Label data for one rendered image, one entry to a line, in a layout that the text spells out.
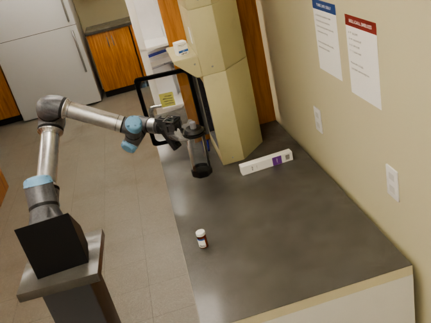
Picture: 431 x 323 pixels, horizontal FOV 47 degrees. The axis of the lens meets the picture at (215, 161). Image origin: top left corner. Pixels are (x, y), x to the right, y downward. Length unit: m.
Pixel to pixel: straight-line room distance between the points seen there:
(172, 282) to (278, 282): 1.71
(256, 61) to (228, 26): 0.45
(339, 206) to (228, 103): 0.74
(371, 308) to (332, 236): 0.28
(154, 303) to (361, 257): 1.77
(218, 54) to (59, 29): 5.06
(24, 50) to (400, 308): 6.28
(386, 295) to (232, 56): 1.26
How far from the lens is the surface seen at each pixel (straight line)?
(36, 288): 2.06
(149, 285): 3.37
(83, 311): 2.19
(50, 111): 2.28
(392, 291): 1.75
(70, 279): 2.02
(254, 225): 1.96
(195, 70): 2.27
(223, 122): 2.37
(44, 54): 7.27
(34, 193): 2.08
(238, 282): 1.72
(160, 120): 2.29
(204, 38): 2.25
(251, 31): 2.68
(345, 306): 1.70
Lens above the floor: 2.05
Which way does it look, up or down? 26 degrees down
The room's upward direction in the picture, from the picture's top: 14 degrees counter-clockwise
